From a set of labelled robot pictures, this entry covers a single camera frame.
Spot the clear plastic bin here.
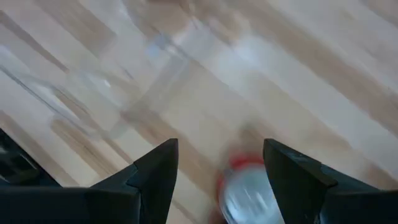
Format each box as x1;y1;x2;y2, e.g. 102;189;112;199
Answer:
0;30;200;141

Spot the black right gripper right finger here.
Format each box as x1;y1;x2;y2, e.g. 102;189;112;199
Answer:
263;138;398;224

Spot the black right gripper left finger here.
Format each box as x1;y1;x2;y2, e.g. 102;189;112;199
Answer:
0;138;180;224

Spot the red can silver lid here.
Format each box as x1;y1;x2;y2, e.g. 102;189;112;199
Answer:
208;152;285;224

